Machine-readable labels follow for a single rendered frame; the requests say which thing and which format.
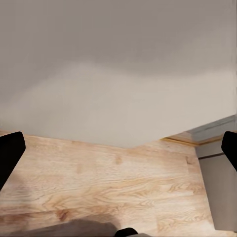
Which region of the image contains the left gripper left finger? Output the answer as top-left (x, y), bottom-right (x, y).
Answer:
top-left (0, 131), bottom-right (26, 190)

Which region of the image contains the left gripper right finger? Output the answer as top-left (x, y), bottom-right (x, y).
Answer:
top-left (221, 131), bottom-right (237, 171)

